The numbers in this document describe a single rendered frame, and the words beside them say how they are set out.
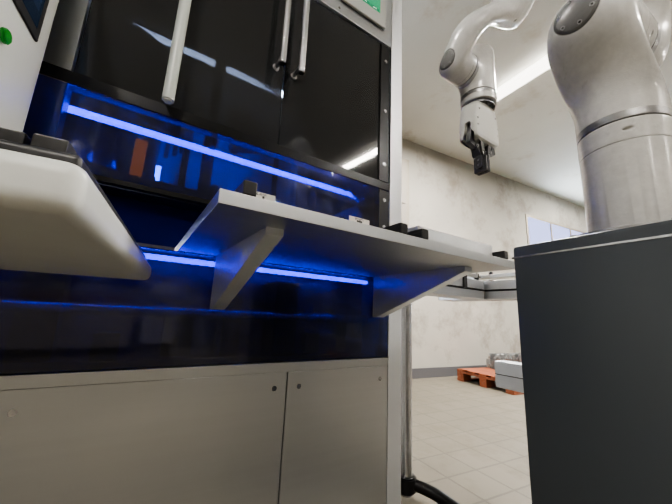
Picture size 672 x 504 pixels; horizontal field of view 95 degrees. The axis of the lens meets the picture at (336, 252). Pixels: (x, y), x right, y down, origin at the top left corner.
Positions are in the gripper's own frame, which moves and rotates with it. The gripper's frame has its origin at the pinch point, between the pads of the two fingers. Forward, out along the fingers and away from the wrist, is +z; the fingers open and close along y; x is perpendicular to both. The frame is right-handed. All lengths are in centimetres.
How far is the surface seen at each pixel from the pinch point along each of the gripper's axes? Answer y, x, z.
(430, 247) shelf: 20.0, 0.6, 23.7
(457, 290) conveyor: -59, -50, 23
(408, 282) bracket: 0.5, -23.7, 27.0
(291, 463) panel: 26, -40, 74
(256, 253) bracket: 50, -11, 28
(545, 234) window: -559, -215, -128
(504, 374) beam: -84, -45, 61
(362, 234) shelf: 36.4, 0.6, 24.1
